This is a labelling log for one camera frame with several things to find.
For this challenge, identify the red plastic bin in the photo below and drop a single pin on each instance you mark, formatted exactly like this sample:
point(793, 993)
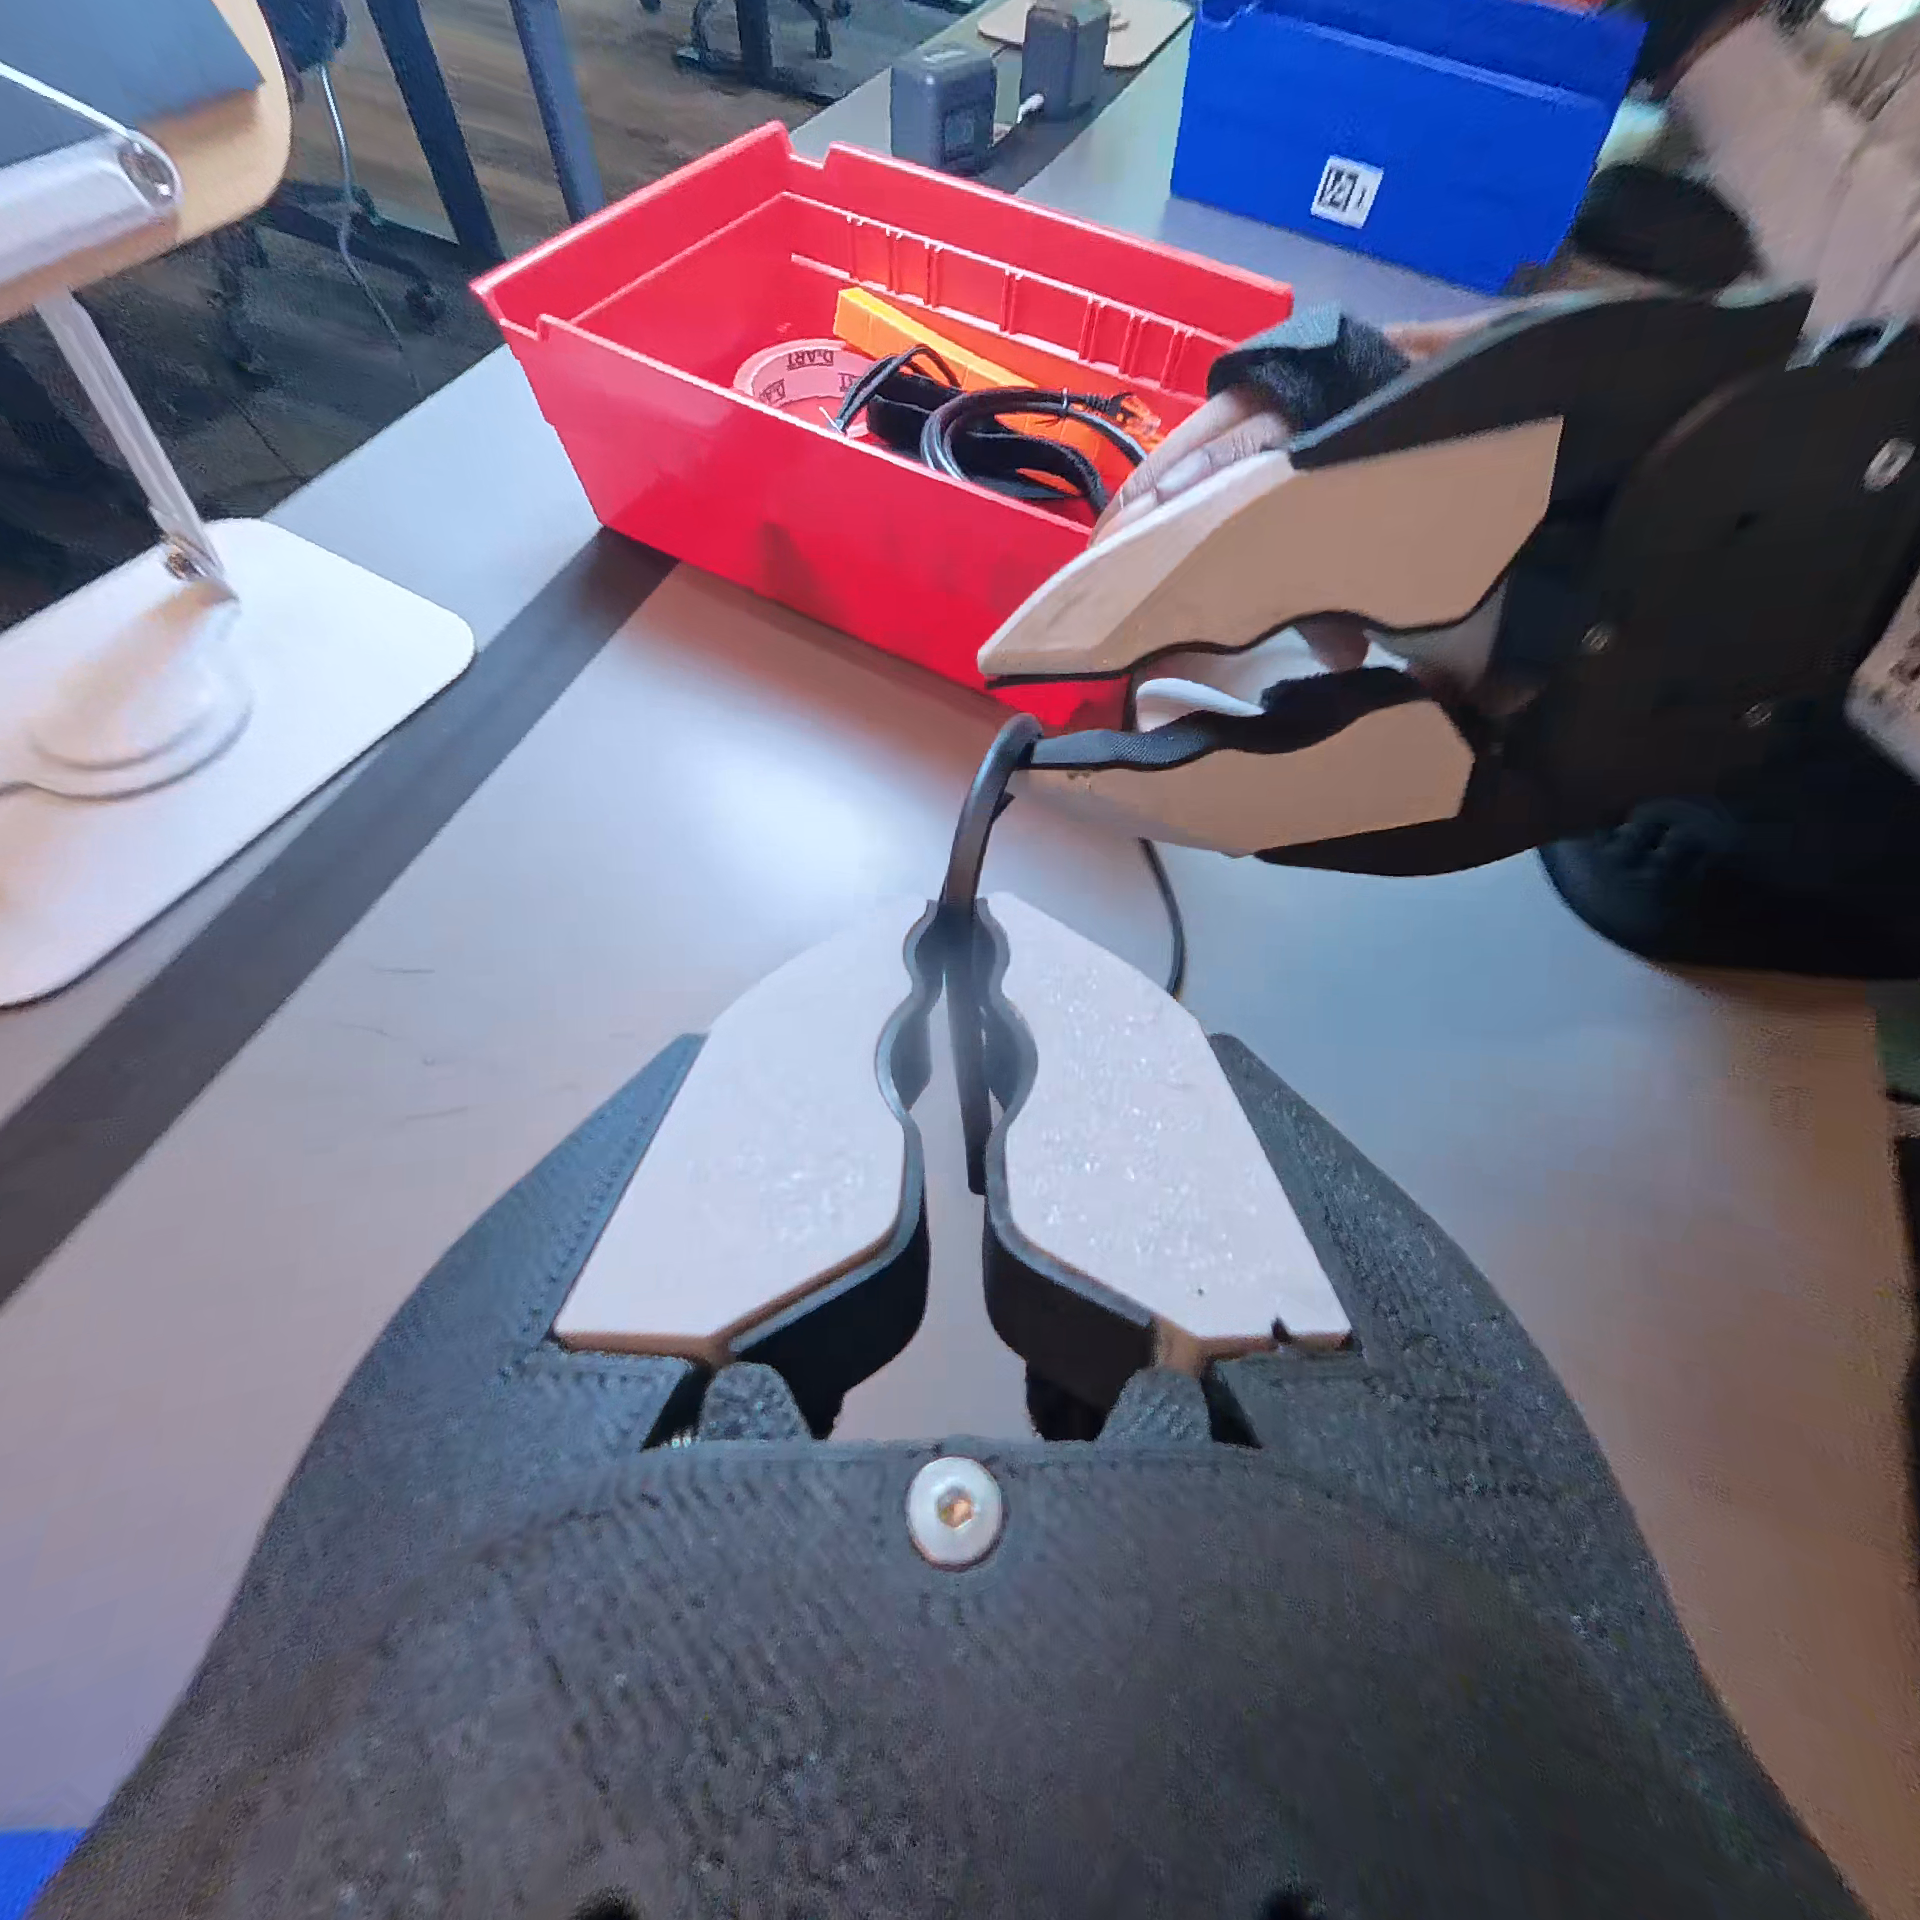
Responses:
point(781, 525)

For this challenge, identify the blue bin with white label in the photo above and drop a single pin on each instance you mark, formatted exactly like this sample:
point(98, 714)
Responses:
point(1410, 135)

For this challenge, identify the tan cardboard disc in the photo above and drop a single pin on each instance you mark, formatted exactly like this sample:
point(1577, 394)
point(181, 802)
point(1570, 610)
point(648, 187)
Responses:
point(1149, 27)

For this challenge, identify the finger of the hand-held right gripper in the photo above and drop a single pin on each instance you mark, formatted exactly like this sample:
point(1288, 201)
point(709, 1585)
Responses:
point(1320, 541)
point(1320, 779)

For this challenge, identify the grey charger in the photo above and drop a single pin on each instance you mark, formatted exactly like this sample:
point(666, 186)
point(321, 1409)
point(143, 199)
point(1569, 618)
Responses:
point(1066, 59)
point(942, 105)

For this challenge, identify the person's right hand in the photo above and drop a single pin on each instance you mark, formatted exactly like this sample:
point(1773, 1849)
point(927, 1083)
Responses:
point(1200, 451)

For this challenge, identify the blue plastic bin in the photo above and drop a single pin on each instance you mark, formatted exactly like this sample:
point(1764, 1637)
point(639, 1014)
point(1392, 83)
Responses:
point(37, 1875)

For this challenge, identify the orange block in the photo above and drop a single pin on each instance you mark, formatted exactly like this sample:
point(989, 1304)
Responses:
point(930, 333)

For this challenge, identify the black desk leg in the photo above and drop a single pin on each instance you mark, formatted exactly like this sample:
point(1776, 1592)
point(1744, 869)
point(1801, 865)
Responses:
point(434, 135)
point(557, 105)

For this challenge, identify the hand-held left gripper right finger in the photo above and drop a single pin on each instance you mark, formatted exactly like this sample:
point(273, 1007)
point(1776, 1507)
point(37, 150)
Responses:
point(1156, 1170)

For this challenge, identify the tan-edged black board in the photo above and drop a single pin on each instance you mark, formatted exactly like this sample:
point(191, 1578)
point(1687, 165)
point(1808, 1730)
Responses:
point(150, 59)

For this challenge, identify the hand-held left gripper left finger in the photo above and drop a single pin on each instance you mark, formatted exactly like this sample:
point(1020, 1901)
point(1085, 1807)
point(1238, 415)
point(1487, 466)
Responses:
point(750, 1184)

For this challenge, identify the pink tape roll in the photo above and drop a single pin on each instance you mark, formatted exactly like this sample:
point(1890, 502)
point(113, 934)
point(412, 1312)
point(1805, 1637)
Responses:
point(786, 383)

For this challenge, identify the black office chair base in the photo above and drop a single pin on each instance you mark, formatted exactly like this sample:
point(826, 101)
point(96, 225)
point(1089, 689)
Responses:
point(330, 248)

